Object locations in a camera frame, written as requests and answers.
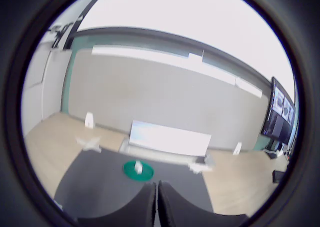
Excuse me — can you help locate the round green lid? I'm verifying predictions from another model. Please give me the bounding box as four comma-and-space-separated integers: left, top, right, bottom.
122, 160, 155, 182

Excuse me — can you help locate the dark grey mat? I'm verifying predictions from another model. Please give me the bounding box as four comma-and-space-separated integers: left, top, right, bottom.
53, 148, 216, 220

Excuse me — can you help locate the white tape strip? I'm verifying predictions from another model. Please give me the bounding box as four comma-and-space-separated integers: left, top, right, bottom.
53, 198, 64, 212
188, 159, 216, 174
76, 135, 102, 154

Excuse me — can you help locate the small black box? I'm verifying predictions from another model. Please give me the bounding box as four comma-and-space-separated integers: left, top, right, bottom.
272, 170, 283, 184

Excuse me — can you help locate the grey partition panel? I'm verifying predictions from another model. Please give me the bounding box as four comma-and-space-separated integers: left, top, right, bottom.
67, 48, 272, 153

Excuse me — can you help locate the black computer monitor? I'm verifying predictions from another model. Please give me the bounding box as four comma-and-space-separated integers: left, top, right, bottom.
261, 76, 297, 140

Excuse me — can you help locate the white cabinet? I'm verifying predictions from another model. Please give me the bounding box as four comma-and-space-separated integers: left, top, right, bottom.
22, 40, 73, 128

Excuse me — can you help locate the small white bracket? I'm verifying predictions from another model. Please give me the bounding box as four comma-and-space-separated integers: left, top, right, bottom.
84, 112, 95, 129
232, 141, 243, 156

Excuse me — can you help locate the green partition frame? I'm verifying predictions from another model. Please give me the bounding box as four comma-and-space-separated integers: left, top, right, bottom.
61, 34, 83, 113

